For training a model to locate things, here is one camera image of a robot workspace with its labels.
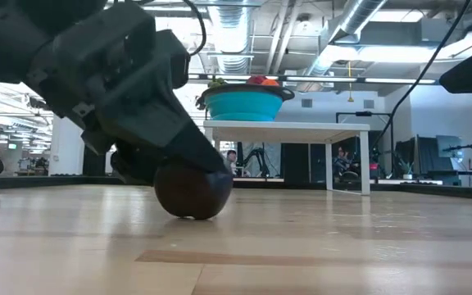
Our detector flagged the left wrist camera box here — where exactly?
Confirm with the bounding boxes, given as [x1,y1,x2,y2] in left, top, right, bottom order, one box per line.
[153,28,192,90]

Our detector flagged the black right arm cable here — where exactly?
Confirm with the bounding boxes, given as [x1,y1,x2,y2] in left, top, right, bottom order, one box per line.
[370,0,472,151]

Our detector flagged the blue collapsible colander bowl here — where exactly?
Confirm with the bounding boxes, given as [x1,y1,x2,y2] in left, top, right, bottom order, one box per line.
[197,84,296,123]

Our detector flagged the yellow hanging cord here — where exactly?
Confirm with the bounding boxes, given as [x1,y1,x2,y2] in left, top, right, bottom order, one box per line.
[346,61,354,103]

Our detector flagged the black aluminium table frame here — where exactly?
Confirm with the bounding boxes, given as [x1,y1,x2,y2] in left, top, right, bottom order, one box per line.
[0,175,472,202]

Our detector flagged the silver ribbed ventilation duct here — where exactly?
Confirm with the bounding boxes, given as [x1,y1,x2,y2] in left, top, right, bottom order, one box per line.
[206,0,264,75]

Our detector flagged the light background monitor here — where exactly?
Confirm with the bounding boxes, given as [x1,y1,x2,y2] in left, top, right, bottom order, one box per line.
[436,134,465,161]

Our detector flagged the black bin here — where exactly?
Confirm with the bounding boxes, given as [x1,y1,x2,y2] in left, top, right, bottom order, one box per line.
[82,153,107,177]

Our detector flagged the white background table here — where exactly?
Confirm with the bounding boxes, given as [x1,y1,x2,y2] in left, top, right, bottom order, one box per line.
[377,179,444,186]

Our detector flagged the dark background monitor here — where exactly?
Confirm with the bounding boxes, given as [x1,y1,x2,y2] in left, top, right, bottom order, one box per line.
[395,137,446,181]

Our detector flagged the smooth silver ceiling duct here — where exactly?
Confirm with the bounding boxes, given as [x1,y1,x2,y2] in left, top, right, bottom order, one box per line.
[301,0,388,79]

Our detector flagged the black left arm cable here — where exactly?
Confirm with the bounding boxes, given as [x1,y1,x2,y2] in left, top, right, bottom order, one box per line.
[181,0,207,57]

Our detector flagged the black cabinet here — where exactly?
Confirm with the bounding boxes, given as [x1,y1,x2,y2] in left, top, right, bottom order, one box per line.
[280,143,328,184]

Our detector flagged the white building pillar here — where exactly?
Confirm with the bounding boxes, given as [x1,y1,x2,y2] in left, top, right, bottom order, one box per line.
[48,114,85,176]

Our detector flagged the dark brown round fruit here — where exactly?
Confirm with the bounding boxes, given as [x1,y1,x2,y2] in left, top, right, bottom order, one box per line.
[153,161,234,221]

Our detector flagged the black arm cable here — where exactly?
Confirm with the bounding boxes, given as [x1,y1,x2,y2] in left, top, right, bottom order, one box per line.
[181,0,207,57]
[370,0,472,151]

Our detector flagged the long ceiling light rail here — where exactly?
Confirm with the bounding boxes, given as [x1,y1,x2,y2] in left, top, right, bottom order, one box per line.
[186,72,438,86]

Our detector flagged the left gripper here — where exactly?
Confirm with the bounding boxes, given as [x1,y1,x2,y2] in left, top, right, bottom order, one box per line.
[26,0,229,186]

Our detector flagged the small bumpy fruit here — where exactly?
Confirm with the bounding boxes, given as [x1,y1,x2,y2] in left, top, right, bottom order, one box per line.
[206,76,228,89]

